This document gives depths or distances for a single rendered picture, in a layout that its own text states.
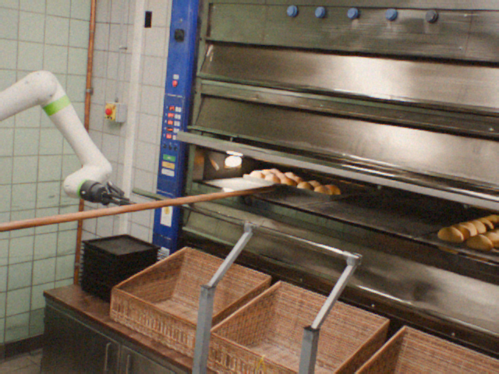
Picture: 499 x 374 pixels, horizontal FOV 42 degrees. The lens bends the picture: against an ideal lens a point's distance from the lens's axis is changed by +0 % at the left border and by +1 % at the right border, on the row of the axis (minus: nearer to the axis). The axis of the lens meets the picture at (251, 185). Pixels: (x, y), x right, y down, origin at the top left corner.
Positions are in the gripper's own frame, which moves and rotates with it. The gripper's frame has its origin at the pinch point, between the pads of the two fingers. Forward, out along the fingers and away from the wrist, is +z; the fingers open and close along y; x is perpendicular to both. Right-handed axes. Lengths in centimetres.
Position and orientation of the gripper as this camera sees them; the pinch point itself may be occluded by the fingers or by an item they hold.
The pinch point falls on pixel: (128, 202)
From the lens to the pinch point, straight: 263.3
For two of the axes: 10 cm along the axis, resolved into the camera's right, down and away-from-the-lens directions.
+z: 7.6, 1.9, -6.2
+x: -6.4, 0.7, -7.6
